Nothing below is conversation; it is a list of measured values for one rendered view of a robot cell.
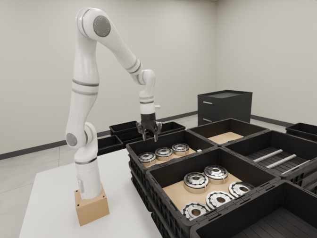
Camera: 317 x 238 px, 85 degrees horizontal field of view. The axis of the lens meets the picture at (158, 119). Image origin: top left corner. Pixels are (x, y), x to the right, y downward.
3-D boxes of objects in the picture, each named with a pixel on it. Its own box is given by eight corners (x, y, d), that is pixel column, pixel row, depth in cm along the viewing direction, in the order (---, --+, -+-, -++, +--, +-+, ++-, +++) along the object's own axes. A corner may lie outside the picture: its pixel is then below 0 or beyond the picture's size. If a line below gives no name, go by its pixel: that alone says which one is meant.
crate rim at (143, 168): (145, 175, 71) (144, 170, 70) (125, 148, 97) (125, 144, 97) (219, 150, 87) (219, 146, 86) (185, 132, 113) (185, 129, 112)
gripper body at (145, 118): (136, 112, 85) (138, 130, 88) (153, 113, 82) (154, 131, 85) (143, 108, 92) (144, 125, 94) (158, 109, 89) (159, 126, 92)
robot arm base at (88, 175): (82, 202, 74) (76, 166, 70) (79, 190, 82) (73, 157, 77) (104, 194, 79) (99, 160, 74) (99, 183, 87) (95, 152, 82)
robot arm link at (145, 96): (159, 100, 86) (145, 100, 90) (157, 68, 81) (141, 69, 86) (152, 104, 80) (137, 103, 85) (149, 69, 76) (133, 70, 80)
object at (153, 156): (141, 164, 89) (140, 163, 89) (134, 156, 98) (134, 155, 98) (158, 158, 93) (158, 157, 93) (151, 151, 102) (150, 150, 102)
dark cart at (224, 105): (218, 163, 240) (220, 98, 214) (196, 150, 278) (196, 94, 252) (247, 150, 266) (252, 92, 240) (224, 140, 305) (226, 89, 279)
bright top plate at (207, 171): (212, 181, 72) (212, 180, 72) (199, 168, 81) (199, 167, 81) (232, 175, 75) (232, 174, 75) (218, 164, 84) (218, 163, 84)
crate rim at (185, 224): (187, 235, 45) (186, 228, 44) (145, 175, 71) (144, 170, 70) (282, 183, 61) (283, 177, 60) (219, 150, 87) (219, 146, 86)
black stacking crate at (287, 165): (279, 205, 64) (283, 179, 60) (219, 167, 89) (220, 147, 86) (333, 172, 79) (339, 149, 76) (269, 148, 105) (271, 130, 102)
